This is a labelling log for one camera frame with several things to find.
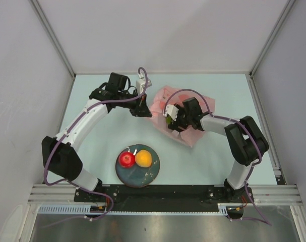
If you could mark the left aluminium frame post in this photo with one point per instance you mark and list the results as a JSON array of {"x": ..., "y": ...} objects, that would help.
[{"x": 40, "y": 13}]

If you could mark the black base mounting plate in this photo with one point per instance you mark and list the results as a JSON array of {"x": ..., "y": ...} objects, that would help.
[{"x": 172, "y": 198}]

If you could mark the white slotted cable duct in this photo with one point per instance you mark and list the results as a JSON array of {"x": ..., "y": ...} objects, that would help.
[{"x": 93, "y": 210}]

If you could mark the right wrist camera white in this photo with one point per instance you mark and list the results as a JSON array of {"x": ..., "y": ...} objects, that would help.
[{"x": 171, "y": 111}]

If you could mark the pink plastic bag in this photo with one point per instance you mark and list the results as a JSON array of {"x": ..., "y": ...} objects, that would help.
[{"x": 169, "y": 95}]

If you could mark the aluminium frame post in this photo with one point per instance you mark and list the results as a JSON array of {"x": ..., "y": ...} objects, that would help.
[
  {"x": 272, "y": 36},
  {"x": 40, "y": 13}
]

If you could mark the orange fake fruit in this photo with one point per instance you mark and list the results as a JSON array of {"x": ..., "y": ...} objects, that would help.
[{"x": 143, "y": 159}]

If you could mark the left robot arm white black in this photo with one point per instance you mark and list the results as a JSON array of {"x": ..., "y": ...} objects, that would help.
[{"x": 60, "y": 152}]

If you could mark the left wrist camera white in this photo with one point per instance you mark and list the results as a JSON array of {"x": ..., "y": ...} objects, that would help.
[{"x": 141, "y": 83}]

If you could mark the aluminium front rail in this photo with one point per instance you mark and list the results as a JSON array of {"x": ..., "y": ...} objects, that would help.
[{"x": 263, "y": 194}]

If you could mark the dark blue ceramic plate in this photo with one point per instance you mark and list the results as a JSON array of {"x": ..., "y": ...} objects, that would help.
[{"x": 136, "y": 176}]

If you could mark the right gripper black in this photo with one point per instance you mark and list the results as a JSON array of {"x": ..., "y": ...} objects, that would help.
[{"x": 174, "y": 125}]

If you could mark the red fake apple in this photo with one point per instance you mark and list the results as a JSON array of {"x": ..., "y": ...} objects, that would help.
[{"x": 126, "y": 159}]

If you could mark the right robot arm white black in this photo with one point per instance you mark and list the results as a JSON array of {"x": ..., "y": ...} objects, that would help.
[{"x": 246, "y": 141}]

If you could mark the green fake star fruit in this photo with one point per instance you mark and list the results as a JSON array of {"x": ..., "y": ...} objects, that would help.
[{"x": 168, "y": 120}]

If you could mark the right aluminium frame post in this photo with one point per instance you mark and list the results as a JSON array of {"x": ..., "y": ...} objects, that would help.
[{"x": 272, "y": 36}]

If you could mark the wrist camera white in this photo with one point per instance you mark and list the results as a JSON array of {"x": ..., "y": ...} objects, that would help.
[
  {"x": 171, "y": 111},
  {"x": 141, "y": 83}
]

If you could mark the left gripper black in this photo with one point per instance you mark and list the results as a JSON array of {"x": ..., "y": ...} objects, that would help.
[{"x": 140, "y": 109}]

